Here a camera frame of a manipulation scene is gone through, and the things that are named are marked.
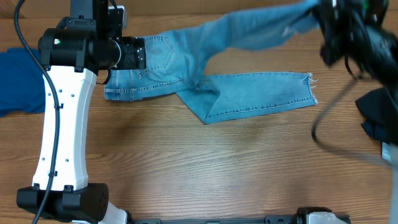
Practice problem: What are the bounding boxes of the light blue denim jeans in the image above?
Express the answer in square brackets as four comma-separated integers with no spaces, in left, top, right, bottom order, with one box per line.
[104,0,318,124]

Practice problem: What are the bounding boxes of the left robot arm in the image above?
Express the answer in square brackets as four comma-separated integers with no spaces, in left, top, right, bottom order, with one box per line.
[16,0,146,224]

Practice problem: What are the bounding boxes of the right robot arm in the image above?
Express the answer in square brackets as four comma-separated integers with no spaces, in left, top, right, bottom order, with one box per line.
[311,1,397,223]

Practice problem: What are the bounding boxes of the dark navy garment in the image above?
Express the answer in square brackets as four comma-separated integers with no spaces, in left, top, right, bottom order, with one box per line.
[355,88,397,145]

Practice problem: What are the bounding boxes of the dark blue t-shirt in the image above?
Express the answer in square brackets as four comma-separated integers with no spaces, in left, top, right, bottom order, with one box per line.
[1,48,45,117]

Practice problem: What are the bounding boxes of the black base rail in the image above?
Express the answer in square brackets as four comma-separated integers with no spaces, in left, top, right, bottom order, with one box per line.
[130,214,352,224]

